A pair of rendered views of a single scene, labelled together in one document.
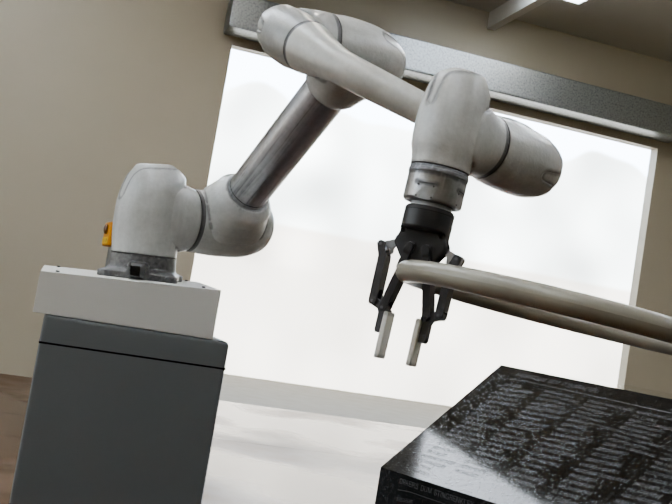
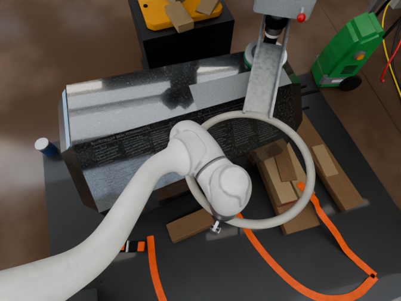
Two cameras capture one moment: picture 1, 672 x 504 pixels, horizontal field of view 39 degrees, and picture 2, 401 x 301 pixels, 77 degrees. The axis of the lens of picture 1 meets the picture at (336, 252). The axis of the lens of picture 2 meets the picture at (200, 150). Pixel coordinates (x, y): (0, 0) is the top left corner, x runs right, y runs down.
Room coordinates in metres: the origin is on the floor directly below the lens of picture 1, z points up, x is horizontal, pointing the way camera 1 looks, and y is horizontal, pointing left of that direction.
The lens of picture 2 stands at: (1.45, 0.04, 1.82)
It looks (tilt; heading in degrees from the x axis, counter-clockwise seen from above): 65 degrees down; 274
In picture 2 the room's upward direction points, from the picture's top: straight up
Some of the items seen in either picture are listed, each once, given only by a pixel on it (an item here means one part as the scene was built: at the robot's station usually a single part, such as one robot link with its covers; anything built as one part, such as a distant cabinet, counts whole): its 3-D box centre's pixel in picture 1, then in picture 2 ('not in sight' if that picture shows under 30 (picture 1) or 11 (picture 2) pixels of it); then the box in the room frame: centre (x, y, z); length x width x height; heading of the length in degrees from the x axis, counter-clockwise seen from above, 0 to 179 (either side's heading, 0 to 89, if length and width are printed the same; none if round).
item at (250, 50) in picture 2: not in sight; (265, 54); (1.19, -0.97, 0.87); 0.21 x 0.21 x 0.01
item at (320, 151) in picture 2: not in sight; (324, 160); (0.57, -0.76, 0.09); 0.25 x 0.10 x 0.01; 109
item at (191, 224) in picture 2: not in sight; (190, 224); (1.53, -0.22, 0.07); 0.30 x 0.12 x 0.12; 27
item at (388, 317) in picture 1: (384, 334); not in sight; (1.40, -0.09, 0.88); 0.03 x 0.01 x 0.07; 156
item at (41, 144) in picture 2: not in sight; (46, 147); (2.69, -0.71, 0.08); 0.10 x 0.10 x 0.13
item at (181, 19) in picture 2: not in sight; (179, 17); (1.68, -1.30, 0.81); 0.20 x 0.10 x 0.05; 121
